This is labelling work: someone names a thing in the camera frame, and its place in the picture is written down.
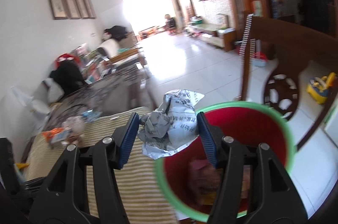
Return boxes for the red dustpan with broom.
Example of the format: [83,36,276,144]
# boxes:
[253,40,267,67]

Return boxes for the framed wall pictures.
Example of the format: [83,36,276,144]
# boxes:
[48,0,96,20]

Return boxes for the white plastic bag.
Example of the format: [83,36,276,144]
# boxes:
[44,78,64,103]

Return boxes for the crushed clear plastic bottle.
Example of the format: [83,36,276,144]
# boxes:
[62,109,102,134]

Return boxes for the wooden sofa with cushions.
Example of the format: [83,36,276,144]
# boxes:
[96,26,147,65]

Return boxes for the black clothes pile on chair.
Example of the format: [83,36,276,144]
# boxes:
[49,60,87,96]

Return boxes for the red green trash bin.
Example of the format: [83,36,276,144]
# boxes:
[155,101,296,222]

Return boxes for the low tv cabinet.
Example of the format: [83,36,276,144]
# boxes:
[186,20,237,52]

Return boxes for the white blue milk carton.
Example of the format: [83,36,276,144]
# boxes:
[49,129,71,148]

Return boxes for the orange snack bag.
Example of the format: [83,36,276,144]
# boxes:
[41,127,64,142]

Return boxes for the grey newspaper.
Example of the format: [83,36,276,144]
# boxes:
[138,89,204,160]

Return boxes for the wooden dining chair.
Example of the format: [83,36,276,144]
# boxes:
[238,13,338,152]

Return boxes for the yellow toy potty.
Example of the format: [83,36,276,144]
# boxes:
[306,72,337,104]

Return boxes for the yellow striped table mat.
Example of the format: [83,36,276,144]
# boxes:
[24,107,177,223]

